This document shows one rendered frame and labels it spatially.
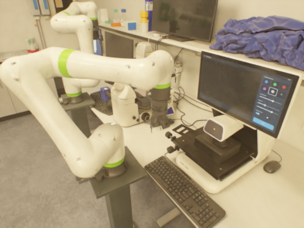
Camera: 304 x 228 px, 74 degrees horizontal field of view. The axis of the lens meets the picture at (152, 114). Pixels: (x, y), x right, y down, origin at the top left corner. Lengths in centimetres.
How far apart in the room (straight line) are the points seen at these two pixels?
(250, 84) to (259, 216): 56
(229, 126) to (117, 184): 58
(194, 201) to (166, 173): 20
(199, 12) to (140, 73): 101
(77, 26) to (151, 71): 99
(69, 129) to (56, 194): 140
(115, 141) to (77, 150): 17
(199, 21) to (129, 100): 75
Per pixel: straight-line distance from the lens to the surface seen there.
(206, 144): 107
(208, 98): 108
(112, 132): 91
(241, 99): 96
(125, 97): 134
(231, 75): 96
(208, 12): 155
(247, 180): 119
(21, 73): 82
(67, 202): 207
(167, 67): 76
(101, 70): 76
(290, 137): 153
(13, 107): 347
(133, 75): 68
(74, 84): 171
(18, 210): 220
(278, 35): 123
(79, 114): 183
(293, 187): 126
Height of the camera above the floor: 156
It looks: 30 degrees down
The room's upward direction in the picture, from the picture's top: straight up
